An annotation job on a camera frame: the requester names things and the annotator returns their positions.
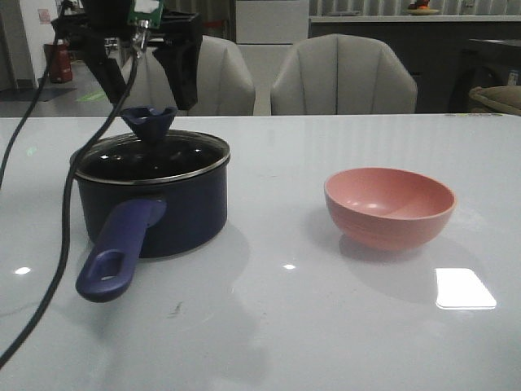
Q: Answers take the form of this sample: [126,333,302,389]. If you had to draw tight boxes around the white cabinet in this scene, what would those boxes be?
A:
[235,1,309,116]

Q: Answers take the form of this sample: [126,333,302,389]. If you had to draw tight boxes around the right beige chair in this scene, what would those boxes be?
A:
[270,34,418,116]

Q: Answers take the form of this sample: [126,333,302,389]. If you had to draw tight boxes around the green circuit board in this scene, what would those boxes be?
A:
[127,0,164,29]

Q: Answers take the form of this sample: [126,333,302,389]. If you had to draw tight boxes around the left beige chair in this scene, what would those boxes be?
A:
[123,35,256,116]

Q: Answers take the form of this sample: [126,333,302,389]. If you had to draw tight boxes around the dark counter with white top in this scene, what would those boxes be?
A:
[309,15,520,113]

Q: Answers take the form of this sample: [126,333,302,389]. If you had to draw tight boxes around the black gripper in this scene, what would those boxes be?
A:
[51,1,203,110]

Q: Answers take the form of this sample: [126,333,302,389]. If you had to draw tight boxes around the tan cushion at right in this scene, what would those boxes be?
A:
[468,86,520,116]

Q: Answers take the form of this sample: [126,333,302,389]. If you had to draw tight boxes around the red trash bin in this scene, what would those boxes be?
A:
[44,40,72,83]

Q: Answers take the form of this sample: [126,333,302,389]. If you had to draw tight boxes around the beige chair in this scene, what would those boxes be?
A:
[123,35,256,116]
[270,34,418,116]

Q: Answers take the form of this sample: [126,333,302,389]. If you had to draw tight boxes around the dark blue saucepan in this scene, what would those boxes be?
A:
[75,158,230,302]

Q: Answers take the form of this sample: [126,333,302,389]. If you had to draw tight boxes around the glass lid with blue knob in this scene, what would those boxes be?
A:
[76,106,230,186]

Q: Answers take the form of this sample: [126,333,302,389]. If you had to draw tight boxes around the pink bowl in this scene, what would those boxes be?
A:
[324,167,457,251]

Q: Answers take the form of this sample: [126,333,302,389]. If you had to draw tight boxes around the dark blue floor mat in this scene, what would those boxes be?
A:
[0,88,76,102]

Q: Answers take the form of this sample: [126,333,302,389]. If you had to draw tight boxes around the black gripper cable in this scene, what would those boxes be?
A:
[0,0,151,370]

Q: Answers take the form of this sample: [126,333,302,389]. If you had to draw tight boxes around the fruit plate on counter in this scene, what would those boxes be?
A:
[406,0,440,15]

